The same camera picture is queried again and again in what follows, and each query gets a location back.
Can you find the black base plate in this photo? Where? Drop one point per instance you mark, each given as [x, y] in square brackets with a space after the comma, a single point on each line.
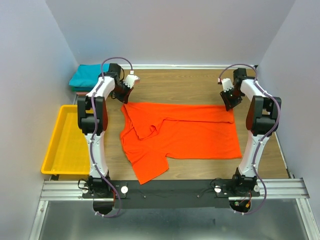
[110, 197]

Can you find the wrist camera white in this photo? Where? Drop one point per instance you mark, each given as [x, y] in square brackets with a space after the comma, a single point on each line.
[226, 83]
[131, 79]

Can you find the aluminium frame rail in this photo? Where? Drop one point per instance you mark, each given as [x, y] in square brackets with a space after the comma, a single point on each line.
[281, 212]

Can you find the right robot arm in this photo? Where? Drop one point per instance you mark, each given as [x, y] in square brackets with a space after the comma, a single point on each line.
[262, 121]

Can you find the yellow plastic bin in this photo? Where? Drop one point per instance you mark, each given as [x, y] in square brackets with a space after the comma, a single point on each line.
[68, 152]

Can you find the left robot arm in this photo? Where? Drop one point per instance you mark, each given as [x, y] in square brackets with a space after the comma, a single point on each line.
[92, 120]

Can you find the pink folded t shirt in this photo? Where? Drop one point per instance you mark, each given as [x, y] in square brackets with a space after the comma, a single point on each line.
[81, 93]

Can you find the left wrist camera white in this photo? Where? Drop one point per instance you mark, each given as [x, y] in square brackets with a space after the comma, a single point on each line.
[131, 79]

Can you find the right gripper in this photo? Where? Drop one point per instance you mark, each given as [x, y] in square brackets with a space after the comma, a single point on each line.
[228, 104]

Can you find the teal folded t shirt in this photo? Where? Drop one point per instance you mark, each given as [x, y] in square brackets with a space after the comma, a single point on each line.
[85, 77]

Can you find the white table edge strip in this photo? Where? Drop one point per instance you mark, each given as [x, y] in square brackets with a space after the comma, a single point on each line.
[178, 66]

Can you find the orange t shirt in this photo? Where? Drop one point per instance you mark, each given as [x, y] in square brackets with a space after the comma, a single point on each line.
[154, 132]

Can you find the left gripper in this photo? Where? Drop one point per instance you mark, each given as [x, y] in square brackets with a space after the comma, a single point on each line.
[124, 98]

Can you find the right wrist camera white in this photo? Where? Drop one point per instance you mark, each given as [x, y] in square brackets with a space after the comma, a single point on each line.
[226, 83]

